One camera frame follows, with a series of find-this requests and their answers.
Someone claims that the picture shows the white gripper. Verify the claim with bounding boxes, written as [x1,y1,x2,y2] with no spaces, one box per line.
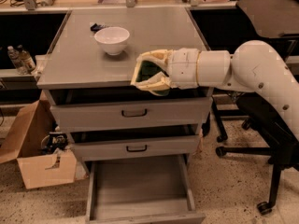
[130,48,201,97]

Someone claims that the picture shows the dark green sponge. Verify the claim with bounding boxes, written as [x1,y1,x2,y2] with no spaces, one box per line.
[136,59,171,97]

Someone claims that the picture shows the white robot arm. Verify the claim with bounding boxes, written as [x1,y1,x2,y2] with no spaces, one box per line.
[131,40,299,139]

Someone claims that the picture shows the grey drawer cabinet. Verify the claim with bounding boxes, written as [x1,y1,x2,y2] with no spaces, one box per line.
[36,6,221,173]

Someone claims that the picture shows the small dark object on counter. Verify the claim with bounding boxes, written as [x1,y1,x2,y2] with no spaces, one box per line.
[91,23,105,33]

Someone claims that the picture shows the grey middle drawer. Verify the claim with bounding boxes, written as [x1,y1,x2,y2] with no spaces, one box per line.
[71,134,200,161]

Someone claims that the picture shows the grey drawer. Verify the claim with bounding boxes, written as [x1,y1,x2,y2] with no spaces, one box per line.
[85,155,206,224]
[50,90,211,133]
[71,134,200,161]

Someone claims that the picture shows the grey top drawer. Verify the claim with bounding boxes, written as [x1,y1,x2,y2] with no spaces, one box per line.
[50,90,211,133]

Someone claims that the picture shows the grey bottom drawer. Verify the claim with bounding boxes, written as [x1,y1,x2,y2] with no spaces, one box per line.
[85,155,206,224]

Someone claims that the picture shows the white ceramic bowl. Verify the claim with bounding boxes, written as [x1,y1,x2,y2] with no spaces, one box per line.
[94,27,130,55]

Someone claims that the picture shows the black office chair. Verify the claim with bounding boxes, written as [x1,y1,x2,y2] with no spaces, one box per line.
[216,93,299,215]

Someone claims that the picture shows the dark items in box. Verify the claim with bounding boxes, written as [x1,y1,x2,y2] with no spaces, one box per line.
[40,132,68,155]

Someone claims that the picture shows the brown plastic bottle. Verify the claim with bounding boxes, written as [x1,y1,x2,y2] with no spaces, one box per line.
[17,45,36,72]

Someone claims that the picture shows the clear plastic bottle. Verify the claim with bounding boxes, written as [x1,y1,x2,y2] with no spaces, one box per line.
[7,46,28,75]

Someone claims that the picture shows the cardboard box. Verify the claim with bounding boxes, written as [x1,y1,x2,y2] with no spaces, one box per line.
[0,98,77,189]

